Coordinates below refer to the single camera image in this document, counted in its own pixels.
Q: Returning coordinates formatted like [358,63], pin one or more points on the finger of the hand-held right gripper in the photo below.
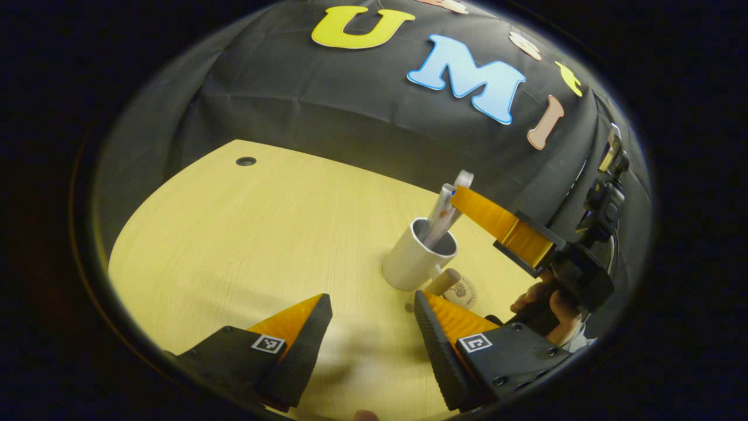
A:
[502,225]

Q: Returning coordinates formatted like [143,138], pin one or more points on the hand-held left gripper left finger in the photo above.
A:
[304,351]

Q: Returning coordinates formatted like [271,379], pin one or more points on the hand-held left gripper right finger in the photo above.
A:
[444,356]

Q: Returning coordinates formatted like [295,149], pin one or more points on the pale pink toothbrush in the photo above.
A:
[464,177]

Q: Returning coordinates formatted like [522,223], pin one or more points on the white toothpaste tube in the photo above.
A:
[439,216]

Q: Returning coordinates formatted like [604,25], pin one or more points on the wooden desktop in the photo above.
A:
[234,245]

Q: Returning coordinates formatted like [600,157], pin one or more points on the black backdrop cloth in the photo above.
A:
[321,99]

